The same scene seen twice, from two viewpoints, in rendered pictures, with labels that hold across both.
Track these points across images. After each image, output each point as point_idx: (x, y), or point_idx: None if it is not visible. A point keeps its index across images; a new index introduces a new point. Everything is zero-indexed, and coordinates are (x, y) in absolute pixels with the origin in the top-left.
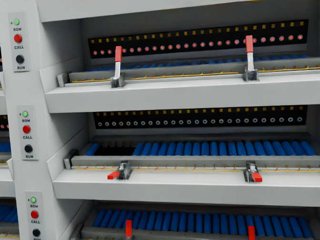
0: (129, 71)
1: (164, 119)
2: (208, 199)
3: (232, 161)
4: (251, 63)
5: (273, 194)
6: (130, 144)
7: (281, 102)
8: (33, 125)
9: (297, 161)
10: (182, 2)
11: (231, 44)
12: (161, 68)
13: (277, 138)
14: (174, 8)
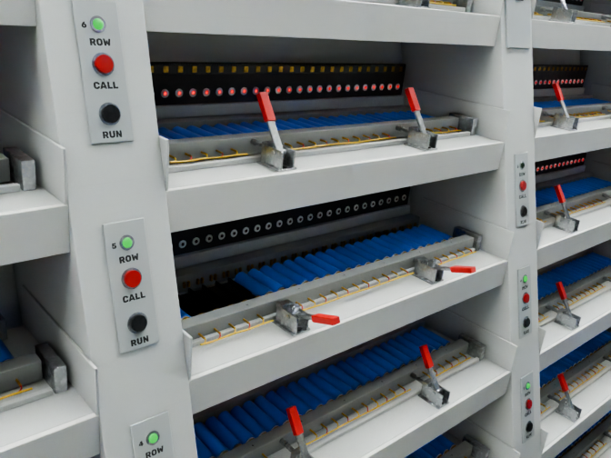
0: (261, 136)
1: (255, 222)
2: (400, 321)
3: (399, 263)
4: (422, 124)
5: (455, 290)
6: (212, 280)
7: (452, 174)
8: (145, 267)
9: (451, 246)
10: (362, 33)
11: (332, 91)
12: (305, 132)
13: (392, 226)
14: (352, 39)
